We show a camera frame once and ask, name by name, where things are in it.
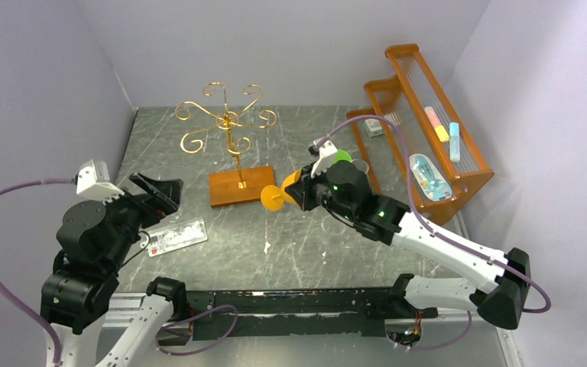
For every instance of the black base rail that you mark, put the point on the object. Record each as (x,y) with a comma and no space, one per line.
(301,312)

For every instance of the flat blister pack on table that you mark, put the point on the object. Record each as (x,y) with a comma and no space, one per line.
(174,237)

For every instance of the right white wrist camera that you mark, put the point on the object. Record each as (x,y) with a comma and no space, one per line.
(327,156)

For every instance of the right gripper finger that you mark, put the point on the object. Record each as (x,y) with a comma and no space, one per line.
(307,180)
(297,192)

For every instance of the pink yellow highlighter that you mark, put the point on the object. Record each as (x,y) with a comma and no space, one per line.
(436,124)

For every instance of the gold wire glass rack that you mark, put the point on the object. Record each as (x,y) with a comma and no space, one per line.
(242,185)

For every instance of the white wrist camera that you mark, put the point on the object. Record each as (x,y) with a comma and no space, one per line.
(93,182)
(327,156)

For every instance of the orange wooden shelf rack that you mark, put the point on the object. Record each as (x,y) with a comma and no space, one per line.
(401,99)

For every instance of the small white box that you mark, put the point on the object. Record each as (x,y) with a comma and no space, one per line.
(373,128)

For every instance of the green plastic wine glass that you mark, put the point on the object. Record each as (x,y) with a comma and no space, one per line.
(342,155)

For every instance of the light blue highlighter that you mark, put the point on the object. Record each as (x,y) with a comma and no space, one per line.
(454,142)

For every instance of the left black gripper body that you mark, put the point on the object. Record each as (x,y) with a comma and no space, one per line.
(132,209)

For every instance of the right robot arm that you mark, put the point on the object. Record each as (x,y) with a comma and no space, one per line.
(490,282)

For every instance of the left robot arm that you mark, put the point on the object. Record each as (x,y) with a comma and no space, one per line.
(95,238)

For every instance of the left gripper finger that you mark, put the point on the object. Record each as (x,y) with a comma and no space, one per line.
(172,189)
(156,199)

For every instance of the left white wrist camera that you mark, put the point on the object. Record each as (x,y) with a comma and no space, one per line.
(93,182)

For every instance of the orange plastic wine glass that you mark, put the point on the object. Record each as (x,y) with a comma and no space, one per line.
(273,197)

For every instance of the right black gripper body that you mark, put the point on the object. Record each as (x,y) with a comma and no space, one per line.
(308,186)

